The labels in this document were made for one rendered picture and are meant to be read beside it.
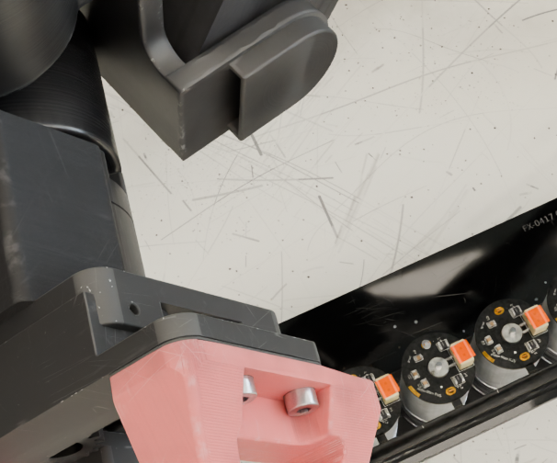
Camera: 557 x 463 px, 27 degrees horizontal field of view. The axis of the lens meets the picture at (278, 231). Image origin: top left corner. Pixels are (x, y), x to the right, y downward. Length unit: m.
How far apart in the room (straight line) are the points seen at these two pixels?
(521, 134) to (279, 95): 0.19
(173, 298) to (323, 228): 0.23
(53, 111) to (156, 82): 0.03
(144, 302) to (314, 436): 0.05
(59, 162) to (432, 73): 0.26
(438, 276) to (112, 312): 0.24
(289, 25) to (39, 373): 0.13
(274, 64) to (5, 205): 0.10
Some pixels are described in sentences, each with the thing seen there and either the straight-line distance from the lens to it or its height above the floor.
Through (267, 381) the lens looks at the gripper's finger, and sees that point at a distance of 0.24.
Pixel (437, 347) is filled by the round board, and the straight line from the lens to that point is 0.40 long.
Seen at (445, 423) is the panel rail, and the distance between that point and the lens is 0.39.
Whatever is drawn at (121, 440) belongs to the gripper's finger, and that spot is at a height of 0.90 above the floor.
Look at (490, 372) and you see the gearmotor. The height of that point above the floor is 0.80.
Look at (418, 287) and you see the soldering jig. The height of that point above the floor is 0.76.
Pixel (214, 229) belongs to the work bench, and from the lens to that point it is 0.48.
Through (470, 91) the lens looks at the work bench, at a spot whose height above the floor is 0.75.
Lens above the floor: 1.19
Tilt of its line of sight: 67 degrees down
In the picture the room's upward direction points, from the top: 9 degrees counter-clockwise
